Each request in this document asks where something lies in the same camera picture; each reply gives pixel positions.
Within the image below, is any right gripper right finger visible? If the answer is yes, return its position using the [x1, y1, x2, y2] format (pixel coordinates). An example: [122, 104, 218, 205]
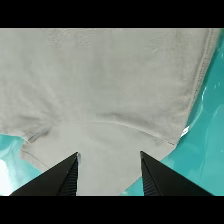
[139, 150, 214, 197]

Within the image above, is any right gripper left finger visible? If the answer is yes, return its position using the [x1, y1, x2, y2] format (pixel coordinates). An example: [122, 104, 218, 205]
[9, 151, 81, 197]

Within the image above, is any beige T-shirt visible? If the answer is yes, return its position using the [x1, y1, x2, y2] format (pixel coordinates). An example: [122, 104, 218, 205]
[0, 27, 223, 197]

